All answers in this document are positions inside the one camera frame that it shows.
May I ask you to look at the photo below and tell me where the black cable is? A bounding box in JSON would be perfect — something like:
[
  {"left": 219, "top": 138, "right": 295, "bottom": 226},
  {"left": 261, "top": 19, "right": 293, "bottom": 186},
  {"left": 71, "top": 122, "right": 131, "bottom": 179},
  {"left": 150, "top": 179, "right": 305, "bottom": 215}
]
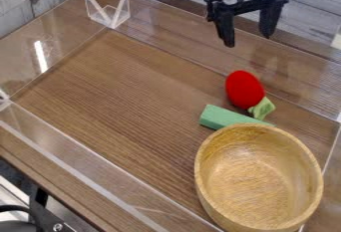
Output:
[{"left": 0, "top": 205, "right": 35, "bottom": 232}]

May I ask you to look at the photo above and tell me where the clear acrylic corner bracket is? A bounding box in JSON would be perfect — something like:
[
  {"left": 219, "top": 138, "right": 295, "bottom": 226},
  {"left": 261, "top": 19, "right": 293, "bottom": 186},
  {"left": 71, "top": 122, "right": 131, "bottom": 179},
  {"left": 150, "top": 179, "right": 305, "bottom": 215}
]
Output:
[{"left": 84, "top": 0, "right": 131, "bottom": 29}]

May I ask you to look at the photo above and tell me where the black metal table frame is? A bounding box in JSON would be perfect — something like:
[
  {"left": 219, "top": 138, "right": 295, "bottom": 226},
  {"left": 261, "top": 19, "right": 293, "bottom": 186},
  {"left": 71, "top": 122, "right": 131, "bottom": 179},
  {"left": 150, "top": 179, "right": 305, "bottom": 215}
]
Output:
[{"left": 25, "top": 184, "right": 91, "bottom": 232}]

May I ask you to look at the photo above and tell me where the clear acrylic front wall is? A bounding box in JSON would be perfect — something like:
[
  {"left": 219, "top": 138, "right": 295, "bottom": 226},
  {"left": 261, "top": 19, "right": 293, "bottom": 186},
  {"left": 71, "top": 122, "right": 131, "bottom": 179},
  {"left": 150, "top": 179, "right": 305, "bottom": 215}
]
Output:
[{"left": 0, "top": 102, "right": 222, "bottom": 232}]

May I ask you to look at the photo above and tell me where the red plush strawberry toy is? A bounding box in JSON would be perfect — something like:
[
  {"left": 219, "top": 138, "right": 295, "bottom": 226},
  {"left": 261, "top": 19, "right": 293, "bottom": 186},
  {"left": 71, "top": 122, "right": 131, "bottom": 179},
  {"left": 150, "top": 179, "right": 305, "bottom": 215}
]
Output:
[{"left": 224, "top": 71, "right": 275, "bottom": 120}]

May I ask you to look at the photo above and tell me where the wooden oval bowl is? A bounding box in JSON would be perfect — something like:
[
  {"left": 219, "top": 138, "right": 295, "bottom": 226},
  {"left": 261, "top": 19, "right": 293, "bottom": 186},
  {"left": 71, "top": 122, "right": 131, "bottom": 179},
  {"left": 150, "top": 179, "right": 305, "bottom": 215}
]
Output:
[{"left": 194, "top": 123, "right": 323, "bottom": 232}]

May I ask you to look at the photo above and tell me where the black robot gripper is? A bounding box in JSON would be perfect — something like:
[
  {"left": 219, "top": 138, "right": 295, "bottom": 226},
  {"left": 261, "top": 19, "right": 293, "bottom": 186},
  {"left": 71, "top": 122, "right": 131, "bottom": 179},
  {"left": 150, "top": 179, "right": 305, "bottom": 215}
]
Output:
[{"left": 203, "top": 0, "right": 289, "bottom": 48}]

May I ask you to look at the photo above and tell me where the green sponge block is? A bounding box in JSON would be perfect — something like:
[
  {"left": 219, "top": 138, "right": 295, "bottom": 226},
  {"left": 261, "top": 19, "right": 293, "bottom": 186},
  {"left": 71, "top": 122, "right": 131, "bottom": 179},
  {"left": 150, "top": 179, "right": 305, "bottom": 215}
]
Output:
[{"left": 198, "top": 105, "right": 267, "bottom": 130}]

